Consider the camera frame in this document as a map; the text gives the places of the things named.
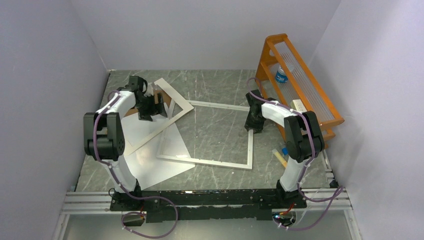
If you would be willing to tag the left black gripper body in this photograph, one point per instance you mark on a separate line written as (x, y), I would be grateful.
(148, 104)

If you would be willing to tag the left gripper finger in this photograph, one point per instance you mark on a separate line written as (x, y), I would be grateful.
(145, 116)
(160, 105)

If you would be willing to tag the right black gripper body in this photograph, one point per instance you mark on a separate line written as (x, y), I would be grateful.
(255, 123)

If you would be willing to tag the white mat board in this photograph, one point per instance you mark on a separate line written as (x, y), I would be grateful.
(178, 100)

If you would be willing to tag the silver picture frame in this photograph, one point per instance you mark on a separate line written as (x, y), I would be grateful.
(218, 163)

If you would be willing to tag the white photo sheet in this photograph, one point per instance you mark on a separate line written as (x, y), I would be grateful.
(144, 164)

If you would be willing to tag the brown backing board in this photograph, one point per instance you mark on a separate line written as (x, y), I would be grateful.
(166, 98)

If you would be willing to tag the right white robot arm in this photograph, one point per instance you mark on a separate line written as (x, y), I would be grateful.
(303, 139)

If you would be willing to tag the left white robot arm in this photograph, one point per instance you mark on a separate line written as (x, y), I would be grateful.
(103, 135)

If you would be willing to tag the yellow stick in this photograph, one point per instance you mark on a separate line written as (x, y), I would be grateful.
(280, 158)

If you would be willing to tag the blue capped tube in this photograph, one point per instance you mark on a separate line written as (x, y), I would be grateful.
(285, 151)

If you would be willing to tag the cream yellow box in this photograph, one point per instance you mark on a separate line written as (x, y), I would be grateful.
(298, 106)

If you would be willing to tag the blue white can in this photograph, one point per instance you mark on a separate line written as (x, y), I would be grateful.
(280, 75)

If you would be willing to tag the orange wooden shelf rack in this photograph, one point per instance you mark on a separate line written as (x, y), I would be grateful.
(301, 85)

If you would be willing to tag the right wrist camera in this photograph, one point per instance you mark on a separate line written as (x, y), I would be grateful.
(254, 97)

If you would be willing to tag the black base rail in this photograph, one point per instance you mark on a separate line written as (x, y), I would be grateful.
(168, 205)

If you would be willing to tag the aluminium extrusion rail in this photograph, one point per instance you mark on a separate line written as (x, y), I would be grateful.
(98, 203)

